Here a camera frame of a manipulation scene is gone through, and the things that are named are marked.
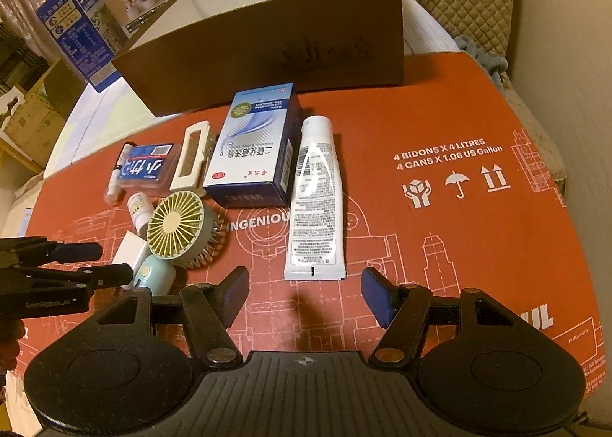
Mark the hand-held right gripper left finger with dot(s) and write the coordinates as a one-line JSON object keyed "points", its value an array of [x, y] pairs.
{"points": [[235, 297]]}

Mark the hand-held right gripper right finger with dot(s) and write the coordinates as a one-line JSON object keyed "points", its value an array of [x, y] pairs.
{"points": [[377, 296]]}

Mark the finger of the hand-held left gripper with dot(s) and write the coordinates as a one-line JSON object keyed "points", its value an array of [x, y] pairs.
{"points": [[105, 274], [76, 252]]}

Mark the small white box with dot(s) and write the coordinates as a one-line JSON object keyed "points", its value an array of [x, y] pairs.
{"points": [[129, 248]]}

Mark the white lip balm stick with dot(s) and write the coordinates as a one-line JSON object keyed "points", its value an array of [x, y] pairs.
{"points": [[114, 190]]}

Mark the small white pill bottle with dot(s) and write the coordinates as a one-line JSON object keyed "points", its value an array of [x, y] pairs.
{"points": [[138, 207]]}

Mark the pale blue handheld fan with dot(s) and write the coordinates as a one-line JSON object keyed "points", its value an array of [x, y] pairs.
{"points": [[172, 226]]}

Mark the clear plastic box blue label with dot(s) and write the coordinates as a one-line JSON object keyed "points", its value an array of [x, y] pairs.
{"points": [[148, 169]]}

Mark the white squeeze tube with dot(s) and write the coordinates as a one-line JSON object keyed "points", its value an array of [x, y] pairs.
{"points": [[315, 198]]}

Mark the cream hair claw clip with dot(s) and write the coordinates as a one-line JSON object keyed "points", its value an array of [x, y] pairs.
{"points": [[191, 183]]}

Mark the blue white medicine box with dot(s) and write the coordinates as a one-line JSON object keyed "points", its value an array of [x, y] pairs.
{"points": [[248, 140]]}

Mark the brown cardboard box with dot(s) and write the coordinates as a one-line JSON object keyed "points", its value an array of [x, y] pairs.
{"points": [[263, 59]]}

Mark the red printed cardboard sheet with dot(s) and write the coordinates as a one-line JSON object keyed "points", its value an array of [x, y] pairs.
{"points": [[454, 236]]}

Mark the checked tablecloth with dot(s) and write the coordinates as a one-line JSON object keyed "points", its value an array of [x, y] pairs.
{"points": [[95, 116]]}

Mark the cardboard storage boxes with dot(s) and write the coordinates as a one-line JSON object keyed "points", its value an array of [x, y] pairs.
{"points": [[33, 116]]}

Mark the blue carton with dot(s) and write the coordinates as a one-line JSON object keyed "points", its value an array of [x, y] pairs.
{"points": [[76, 35]]}

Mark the grey blanket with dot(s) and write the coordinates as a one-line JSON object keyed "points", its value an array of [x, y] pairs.
{"points": [[478, 59]]}

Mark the white carton with picture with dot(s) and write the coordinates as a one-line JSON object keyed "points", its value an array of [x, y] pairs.
{"points": [[138, 1]]}

